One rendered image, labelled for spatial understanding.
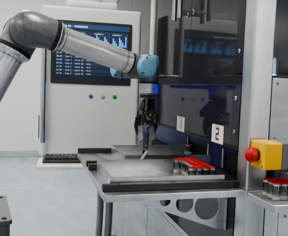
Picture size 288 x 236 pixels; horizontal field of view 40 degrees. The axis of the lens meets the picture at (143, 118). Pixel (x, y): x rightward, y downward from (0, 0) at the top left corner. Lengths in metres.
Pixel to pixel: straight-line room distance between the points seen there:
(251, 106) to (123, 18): 1.09
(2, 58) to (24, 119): 5.24
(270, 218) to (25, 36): 0.90
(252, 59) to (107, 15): 1.06
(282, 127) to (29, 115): 5.63
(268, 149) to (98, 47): 0.61
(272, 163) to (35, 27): 0.77
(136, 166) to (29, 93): 5.26
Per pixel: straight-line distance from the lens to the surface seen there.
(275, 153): 1.08
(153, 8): 1.86
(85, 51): 1.28
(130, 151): 1.70
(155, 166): 1.38
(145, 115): 1.52
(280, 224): 1.26
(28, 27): 1.25
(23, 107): 6.55
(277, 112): 1.18
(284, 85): 1.19
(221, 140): 1.29
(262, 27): 1.16
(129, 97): 2.03
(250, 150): 1.07
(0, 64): 1.34
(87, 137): 2.02
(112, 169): 1.35
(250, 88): 1.14
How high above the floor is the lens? 1.16
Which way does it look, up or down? 4 degrees down
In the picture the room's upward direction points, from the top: 2 degrees clockwise
